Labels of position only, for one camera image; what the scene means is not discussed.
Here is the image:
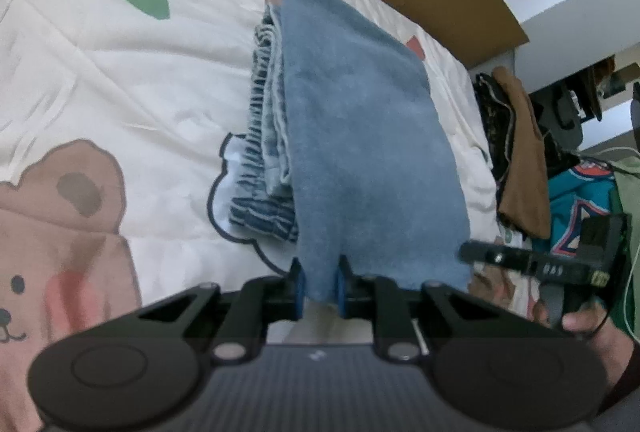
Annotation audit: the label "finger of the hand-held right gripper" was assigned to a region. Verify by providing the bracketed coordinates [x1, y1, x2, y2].
[459, 239, 538, 273]

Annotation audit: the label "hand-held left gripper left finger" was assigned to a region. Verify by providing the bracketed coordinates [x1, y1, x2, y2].
[137, 257, 306, 363]

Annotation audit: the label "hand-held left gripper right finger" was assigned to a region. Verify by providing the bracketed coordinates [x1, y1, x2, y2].
[334, 255, 496, 363]

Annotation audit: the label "light blue denim pants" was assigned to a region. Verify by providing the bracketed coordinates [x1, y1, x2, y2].
[227, 0, 473, 308]

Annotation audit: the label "person's right forearm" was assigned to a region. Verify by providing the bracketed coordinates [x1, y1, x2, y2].
[597, 337, 640, 418]

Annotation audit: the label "person's right hand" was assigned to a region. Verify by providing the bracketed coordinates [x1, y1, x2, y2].
[532, 299, 631, 383]

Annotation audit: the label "teal printed cloth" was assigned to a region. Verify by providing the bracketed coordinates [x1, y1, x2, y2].
[547, 162, 621, 258]

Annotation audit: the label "green cloth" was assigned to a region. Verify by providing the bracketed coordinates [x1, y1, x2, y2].
[610, 157, 640, 343]

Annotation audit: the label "brown folded garment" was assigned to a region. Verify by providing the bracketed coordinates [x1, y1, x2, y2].
[492, 66, 553, 240]

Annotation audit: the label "black patterned garment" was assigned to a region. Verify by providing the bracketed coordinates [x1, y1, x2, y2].
[474, 72, 518, 185]

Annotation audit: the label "cream bear print blanket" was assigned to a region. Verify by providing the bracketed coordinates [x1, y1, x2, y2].
[0, 0, 546, 432]

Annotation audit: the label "white cable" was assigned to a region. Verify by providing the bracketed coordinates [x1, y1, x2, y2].
[580, 145, 640, 343]

